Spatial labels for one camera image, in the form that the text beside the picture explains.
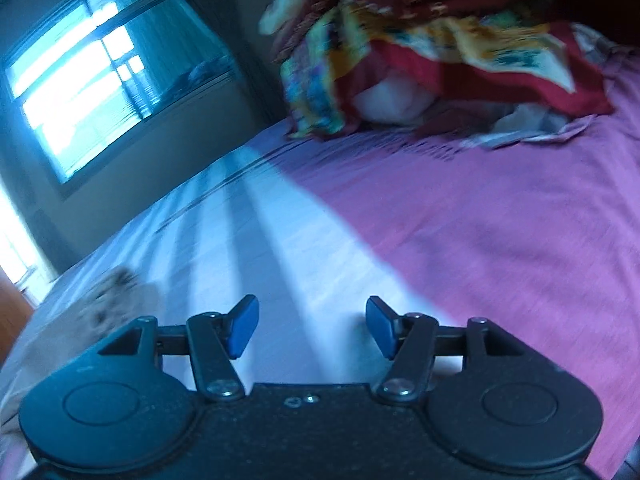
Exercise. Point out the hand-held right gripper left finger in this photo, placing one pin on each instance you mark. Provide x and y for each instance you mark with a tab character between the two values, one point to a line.
245	322

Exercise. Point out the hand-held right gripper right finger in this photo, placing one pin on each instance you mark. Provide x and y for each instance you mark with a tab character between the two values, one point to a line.
380	325

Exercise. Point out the grey pants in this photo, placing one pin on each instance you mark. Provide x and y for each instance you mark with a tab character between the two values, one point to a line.
60	330

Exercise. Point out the striped bed sheet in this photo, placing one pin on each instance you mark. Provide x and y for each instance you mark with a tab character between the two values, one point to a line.
450	235

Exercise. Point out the white pillow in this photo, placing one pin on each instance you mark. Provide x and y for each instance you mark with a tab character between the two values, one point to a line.
390	100

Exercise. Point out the brown wooden door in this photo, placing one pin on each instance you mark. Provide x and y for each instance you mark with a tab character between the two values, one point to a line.
10	310

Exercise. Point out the pale crumpled cloth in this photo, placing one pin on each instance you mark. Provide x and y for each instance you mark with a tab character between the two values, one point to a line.
525	122

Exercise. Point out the colourful red-edged printed blanket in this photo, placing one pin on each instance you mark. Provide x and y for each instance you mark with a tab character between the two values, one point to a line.
450	60

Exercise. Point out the sliding glass window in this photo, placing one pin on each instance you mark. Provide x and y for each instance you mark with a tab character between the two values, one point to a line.
75	90

